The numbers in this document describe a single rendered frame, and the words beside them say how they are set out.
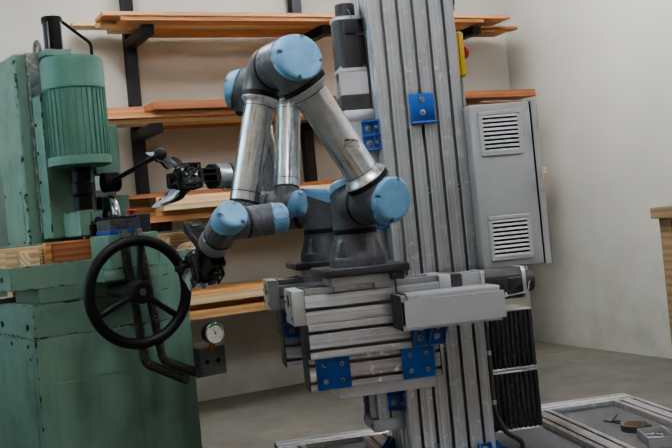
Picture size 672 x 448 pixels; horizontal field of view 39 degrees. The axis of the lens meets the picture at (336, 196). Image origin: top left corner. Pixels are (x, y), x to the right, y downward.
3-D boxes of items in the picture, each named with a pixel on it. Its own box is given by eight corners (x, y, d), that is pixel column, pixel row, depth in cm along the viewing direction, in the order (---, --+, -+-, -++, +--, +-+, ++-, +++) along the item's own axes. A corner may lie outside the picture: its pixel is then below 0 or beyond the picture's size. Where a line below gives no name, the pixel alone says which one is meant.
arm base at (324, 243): (343, 256, 308) (340, 226, 308) (352, 257, 293) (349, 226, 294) (297, 261, 305) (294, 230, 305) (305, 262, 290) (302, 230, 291)
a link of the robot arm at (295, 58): (391, 207, 250) (277, 33, 236) (424, 204, 237) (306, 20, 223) (361, 235, 245) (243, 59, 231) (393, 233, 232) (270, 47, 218)
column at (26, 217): (32, 297, 276) (10, 53, 277) (10, 296, 294) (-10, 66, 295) (105, 288, 288) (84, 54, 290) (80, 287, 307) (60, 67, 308)
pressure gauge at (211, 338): (207, 352, 261) (204, 323, 261) (200, 351, 264) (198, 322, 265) (227, 349, 265) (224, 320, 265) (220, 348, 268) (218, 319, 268)
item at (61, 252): (54, 262, 256) (52, 243, 256) (52, 262, 257) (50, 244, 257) (125, 254, 267) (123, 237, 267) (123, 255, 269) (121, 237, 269)
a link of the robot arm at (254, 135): (238, 46, 242) (208, 234, 235) (256, 37, 233) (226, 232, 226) (278, 58, 248) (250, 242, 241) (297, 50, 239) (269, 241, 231)
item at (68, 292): (39, 304, 242) (38, 288, 243) (16, 302, 260) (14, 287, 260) (181, 285, 265) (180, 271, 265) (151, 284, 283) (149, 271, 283)
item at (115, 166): (96, 174, 288) (92, 125, 289) (86, 176, 296) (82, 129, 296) (122, 172, 293) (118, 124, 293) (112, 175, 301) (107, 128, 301)
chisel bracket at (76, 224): (81, 241, 262) (78, 211, 262) (64, 243, 273) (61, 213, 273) (106, 239, 266) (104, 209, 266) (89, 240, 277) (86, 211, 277)
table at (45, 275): (21, 292, 231) (19, 268, 231) (-12, 291, 256) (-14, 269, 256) (238, 265, 265) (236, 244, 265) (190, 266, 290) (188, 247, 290)
